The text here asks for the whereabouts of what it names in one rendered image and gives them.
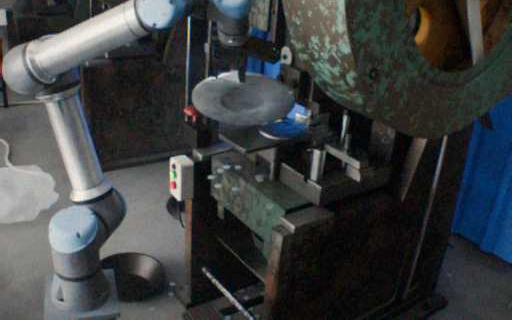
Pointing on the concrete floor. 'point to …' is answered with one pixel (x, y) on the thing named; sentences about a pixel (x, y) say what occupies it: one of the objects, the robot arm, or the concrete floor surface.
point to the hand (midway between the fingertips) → (244, 78)
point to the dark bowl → (134, 274)
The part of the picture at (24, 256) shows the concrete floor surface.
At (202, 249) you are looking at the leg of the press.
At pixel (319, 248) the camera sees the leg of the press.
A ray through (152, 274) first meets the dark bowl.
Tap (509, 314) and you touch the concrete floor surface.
